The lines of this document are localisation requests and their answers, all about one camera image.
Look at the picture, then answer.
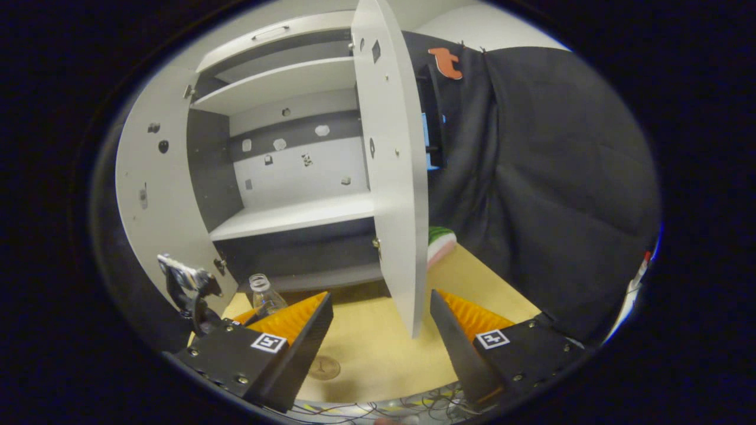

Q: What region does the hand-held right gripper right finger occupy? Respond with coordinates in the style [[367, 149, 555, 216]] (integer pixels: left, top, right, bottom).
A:
[[429, 289, 591, 412]]

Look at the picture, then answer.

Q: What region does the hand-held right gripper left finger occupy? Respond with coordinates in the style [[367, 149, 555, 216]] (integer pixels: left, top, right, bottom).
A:
[[162, 291, 334, 414]]

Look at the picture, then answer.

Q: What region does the clear plastic bottle green label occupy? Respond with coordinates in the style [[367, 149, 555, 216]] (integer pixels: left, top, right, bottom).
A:
[[248, 273, 289, 319]]

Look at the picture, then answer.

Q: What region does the round wooden coaster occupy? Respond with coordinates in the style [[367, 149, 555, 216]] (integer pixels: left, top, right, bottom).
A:
[[307, 355, 341, 381]]

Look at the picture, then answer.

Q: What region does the white door with camera sticker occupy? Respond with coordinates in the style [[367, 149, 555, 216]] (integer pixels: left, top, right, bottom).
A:
[[114, 68, 240, 316]]

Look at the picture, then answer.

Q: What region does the white cabinet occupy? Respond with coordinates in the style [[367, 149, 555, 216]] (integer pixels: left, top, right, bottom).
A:
[[186, 9, 384, 293]]

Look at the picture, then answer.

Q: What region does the white cabinet shelf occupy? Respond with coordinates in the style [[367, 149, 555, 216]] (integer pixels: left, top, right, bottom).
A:
[[208, 192, 377, 243], [190, 56, 357, 116]]

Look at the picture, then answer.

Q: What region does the green and pink object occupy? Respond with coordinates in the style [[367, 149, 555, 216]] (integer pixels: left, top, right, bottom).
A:
[[426, 226, 458, 269]]

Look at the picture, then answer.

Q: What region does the white object with red tip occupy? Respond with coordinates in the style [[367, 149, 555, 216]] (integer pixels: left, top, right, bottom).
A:
[[608, 251, 655, 343]]

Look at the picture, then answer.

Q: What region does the black device blue screen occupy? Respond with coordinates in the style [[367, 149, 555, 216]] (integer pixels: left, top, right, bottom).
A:
[[415, 64, 448, 172]]

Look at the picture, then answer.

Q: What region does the bundle of thin cables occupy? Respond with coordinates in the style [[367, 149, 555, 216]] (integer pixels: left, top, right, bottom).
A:
[[278, 382, 479, 425]]

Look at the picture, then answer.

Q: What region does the metal drawer handle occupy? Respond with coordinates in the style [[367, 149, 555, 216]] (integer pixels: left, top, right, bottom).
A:
[[251, 25, 291, 42]]

